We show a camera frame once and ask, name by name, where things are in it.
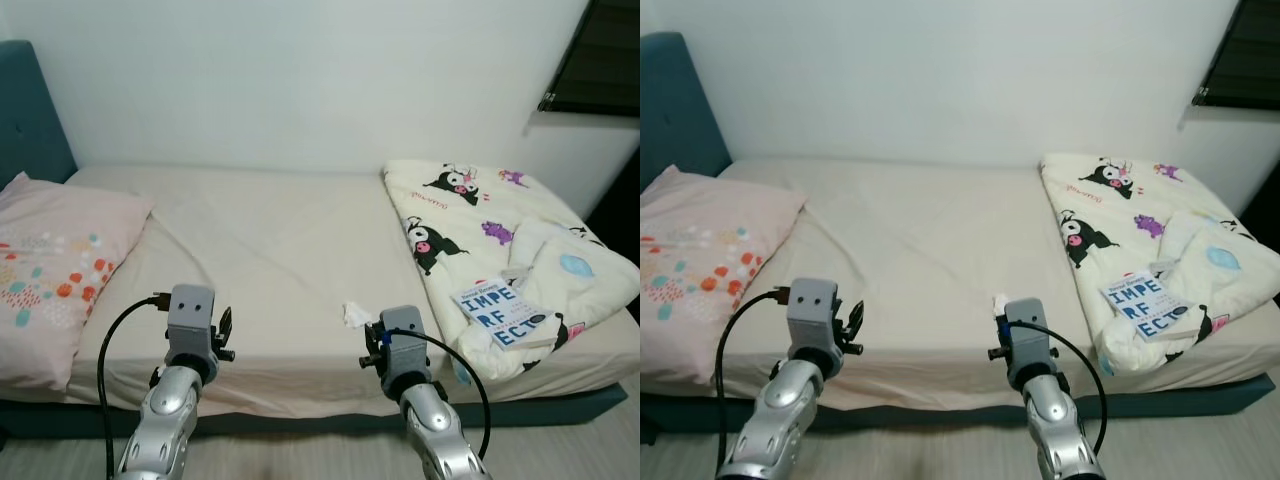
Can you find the white book blue letters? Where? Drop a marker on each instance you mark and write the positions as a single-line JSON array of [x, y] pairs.
[[1145, 305], [495, 315]]

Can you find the pink dotted pillow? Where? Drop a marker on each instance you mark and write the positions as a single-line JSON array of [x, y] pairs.
[[700, 230], [60, 240]]

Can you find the white crumpled tissue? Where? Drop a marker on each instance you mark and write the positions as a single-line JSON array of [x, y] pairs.
[[1000, 301], [355, 315]]

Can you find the cream sheeted mattress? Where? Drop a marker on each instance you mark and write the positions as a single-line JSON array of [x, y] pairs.
[[930, 220], [280, 230]]

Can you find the white paper bookmark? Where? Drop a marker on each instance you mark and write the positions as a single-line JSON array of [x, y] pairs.
[[1165, 265], [517, 273]]

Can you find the cream cartoon print quilt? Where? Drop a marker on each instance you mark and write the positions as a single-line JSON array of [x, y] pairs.
[[1130, 215], [470, 215]]

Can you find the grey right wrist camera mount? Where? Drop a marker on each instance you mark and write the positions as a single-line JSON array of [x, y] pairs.
[[408, 340], [1028, 325]]

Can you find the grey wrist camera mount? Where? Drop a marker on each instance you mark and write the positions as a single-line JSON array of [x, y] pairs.
[[1028, 325], [190, 320], [812, 305], [408, 340]]

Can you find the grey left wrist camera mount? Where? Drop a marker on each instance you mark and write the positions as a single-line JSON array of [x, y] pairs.
[[812, 305], [190, 320]]

